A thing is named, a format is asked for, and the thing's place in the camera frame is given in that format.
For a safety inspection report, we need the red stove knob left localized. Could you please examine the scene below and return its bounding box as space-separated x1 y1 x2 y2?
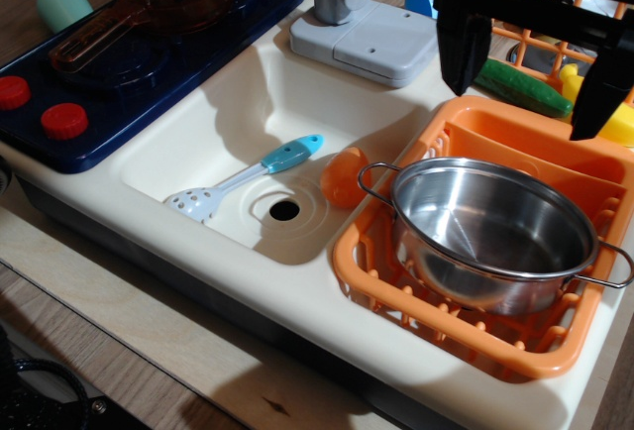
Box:
0 75 32 111

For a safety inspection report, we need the black cable bottom left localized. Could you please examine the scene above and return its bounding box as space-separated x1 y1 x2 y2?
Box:
0 323 108 430

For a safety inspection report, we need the red stove knob right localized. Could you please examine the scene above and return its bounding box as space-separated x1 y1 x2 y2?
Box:
41 103 89 141

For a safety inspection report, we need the navy blue toy stove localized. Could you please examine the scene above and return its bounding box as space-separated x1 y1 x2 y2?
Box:
1 0 303 173

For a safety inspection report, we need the mint green cup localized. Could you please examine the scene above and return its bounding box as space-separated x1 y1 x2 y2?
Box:
36 0 93 34

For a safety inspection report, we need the blue plastic toy piece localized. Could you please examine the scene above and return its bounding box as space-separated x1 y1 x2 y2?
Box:
404 0 438 20

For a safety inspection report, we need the amber transparent saucepan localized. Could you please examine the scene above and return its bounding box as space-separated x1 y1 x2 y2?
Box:
49 0 234 73

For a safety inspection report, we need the orange wire basket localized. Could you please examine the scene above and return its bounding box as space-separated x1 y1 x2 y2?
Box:
489 0 633 102

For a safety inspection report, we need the yellow toy banana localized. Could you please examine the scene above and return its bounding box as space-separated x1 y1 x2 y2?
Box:
559 63 634 149

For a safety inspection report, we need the stainless steel pot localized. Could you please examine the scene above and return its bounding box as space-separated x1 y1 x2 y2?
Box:
363 157 633 316

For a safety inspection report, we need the blue handled slotted spoon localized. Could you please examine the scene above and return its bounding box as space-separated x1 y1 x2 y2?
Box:
163 134 324 225

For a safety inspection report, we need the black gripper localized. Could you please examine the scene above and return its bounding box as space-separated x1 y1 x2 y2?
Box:
433 0 633 141

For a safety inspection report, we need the orange plastic egg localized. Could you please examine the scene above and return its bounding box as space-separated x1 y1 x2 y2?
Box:
320 147 369 209

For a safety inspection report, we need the grey toy faucet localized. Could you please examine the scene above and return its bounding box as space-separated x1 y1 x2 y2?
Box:
290 0 438 88

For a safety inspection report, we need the green toy cucumber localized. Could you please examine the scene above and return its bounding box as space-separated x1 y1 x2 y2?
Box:
474 58 574 119

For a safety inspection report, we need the red stove knob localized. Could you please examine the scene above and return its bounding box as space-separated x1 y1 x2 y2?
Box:
0 75 32 111
41 103 89 141

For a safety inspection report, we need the cream toy sink unit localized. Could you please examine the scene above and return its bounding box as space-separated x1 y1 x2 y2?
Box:
1 20 633 429

